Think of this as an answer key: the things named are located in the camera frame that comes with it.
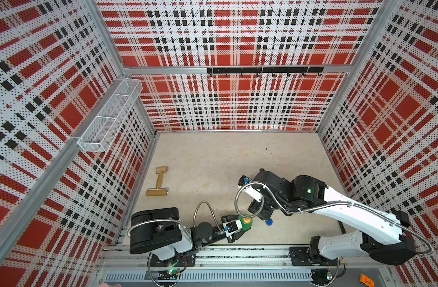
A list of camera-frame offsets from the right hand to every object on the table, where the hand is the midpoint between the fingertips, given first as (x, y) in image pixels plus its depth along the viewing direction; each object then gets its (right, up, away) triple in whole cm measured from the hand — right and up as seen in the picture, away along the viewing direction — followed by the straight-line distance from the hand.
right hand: (257, 204), depth 64 cm
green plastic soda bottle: (-5, -8, 0) cm, 9 cm away
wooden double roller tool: (-48, -2, +28) cm, 55 cm away
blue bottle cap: (+8, -14, +18) cm, 24 cm away
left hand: (-2, -9, +10) cm, 14 cm away
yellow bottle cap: (-4, -6, -1) cm, 7 cm away
